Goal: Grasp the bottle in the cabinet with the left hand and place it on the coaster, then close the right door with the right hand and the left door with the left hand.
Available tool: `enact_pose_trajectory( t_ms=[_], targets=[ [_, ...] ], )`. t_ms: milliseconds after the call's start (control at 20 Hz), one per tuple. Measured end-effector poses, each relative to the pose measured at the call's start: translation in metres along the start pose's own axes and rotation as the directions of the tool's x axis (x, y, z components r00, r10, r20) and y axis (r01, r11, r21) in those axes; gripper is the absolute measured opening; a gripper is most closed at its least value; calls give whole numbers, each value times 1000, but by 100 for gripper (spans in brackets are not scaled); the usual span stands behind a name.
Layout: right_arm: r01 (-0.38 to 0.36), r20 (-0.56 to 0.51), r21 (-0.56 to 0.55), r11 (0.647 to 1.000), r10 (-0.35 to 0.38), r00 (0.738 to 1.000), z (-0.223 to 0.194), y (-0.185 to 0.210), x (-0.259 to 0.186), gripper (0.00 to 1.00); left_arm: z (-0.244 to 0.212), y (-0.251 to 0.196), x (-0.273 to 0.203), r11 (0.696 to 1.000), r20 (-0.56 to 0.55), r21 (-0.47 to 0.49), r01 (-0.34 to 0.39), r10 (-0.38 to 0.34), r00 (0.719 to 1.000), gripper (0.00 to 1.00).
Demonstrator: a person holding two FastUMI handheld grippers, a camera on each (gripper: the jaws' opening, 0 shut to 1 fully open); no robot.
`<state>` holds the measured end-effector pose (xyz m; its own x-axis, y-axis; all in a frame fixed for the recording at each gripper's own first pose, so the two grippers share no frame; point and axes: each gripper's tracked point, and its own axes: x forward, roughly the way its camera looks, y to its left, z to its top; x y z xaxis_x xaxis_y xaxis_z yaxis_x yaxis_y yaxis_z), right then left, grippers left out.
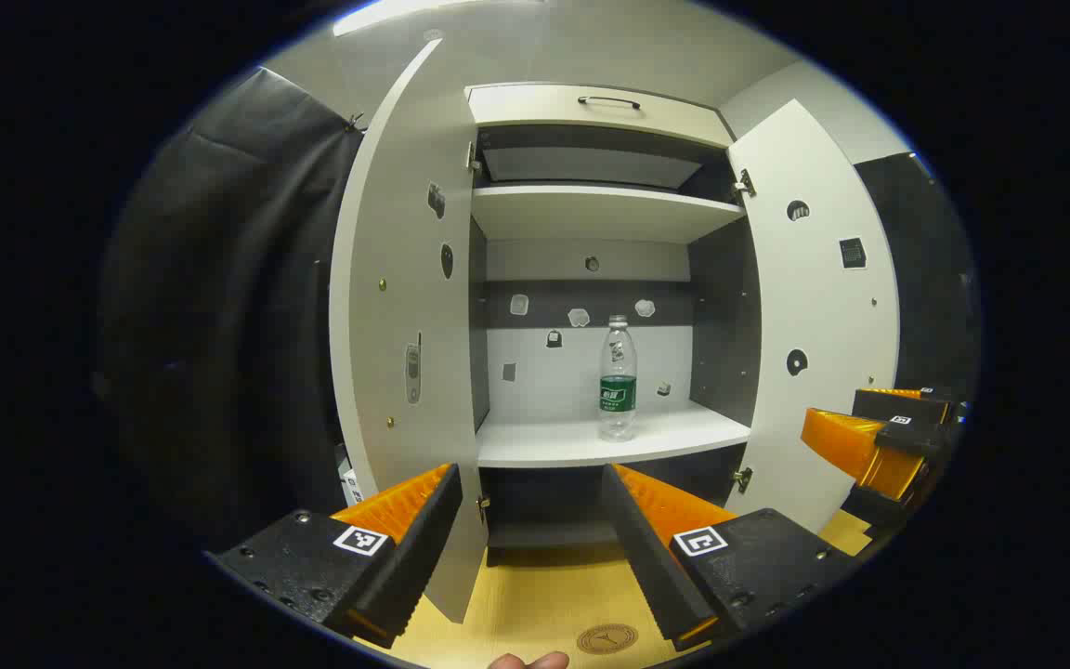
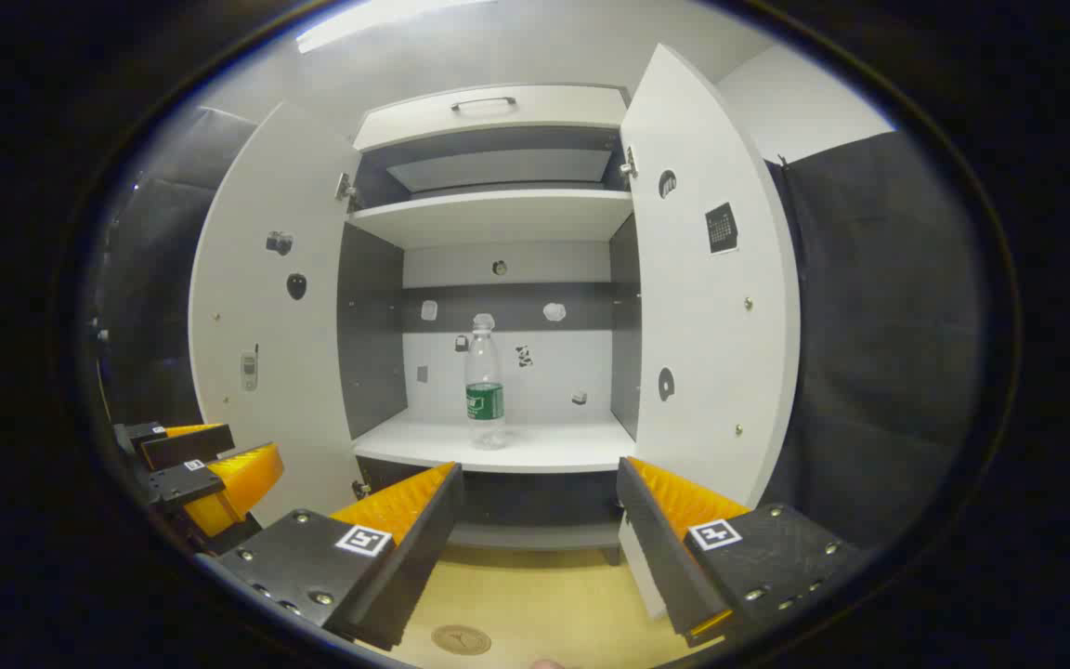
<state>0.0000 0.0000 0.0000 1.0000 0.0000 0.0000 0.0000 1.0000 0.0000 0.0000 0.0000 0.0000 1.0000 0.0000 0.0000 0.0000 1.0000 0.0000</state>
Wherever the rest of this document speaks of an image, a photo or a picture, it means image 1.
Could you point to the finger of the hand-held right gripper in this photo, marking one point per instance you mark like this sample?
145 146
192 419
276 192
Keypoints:
841 441
888 404

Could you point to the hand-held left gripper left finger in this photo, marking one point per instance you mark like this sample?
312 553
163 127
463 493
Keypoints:
419 557

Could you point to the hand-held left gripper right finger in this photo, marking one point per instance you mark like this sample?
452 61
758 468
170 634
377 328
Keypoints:
646 557

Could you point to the white cabinet door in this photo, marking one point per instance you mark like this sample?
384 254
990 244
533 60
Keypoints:
823 316
405 279

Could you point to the clear plastic bottle green label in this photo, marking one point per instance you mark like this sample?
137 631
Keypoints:
619 390

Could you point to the white cabinet drawer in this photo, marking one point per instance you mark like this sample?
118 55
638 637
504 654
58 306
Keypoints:
544 107

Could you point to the black backdrop cloth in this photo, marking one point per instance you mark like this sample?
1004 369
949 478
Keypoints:
219 325

